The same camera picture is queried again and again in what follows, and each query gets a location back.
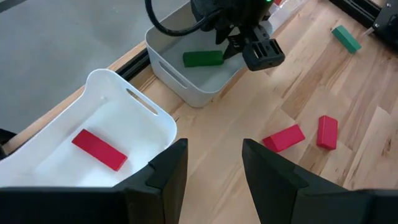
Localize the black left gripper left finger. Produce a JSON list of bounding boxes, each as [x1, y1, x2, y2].
[[113, 138, 189, 224]]

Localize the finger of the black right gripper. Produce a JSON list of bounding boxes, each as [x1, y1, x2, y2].
[[222, 30, 252, 61], [214, 24, 238, 45]]

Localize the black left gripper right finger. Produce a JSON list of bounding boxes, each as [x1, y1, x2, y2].
[[242, 138, 346, 224]]

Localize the green wooden block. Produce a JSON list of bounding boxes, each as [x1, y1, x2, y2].
[[331, 24, 363, 55], [182, 49, 225, 68]]

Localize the red wooden block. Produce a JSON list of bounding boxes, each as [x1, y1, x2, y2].
[[71, 128, 129, 172], [262, 124, 307, 153], [316, 115, 339, 151]]

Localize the clear plastic bin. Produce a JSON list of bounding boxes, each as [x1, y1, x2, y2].
[[269, 0, 312, 24]]

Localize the grey plastic bin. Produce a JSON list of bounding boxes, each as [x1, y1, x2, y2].
[[144, 1, 274, 109]]

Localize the white plastic bin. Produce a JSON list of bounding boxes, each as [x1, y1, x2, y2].
[[0, 68, 178, 189]]

